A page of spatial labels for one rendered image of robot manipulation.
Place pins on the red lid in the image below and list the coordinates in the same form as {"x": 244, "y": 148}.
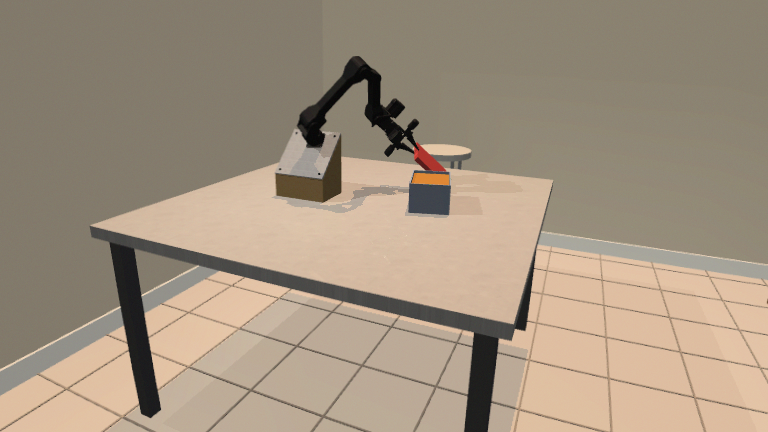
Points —
{"x": 426, "y": 161}

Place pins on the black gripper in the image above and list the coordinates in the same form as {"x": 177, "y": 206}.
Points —
{"x": 408, "y": 133}

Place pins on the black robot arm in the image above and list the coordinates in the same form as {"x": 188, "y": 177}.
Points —
{"x": 355, "y": 71}

